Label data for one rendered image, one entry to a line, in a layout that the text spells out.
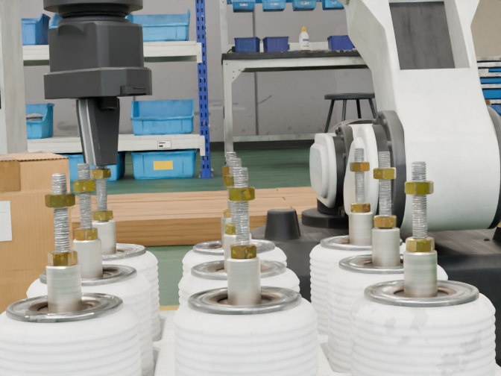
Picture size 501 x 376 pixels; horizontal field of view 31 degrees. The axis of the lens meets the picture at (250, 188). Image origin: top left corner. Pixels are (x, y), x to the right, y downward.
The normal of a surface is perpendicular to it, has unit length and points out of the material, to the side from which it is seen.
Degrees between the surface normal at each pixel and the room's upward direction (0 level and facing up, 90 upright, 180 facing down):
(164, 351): 0
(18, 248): 90
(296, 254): 45
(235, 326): 57
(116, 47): 90
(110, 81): 90
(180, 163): 92
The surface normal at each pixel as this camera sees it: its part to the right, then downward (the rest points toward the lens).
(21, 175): 0.31, 0.07
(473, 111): 0.01, -0.64
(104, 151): 0.70, 0.04
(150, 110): 0.04, 0.01
